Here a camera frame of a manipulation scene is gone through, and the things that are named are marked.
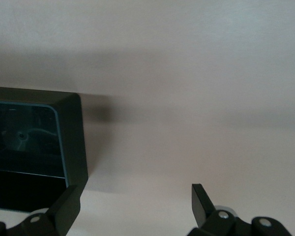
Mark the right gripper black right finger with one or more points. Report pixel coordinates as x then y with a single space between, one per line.
204 211

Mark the black rectangular plastic box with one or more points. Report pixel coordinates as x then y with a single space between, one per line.
73 137

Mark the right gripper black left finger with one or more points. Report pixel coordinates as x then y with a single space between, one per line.
61 211

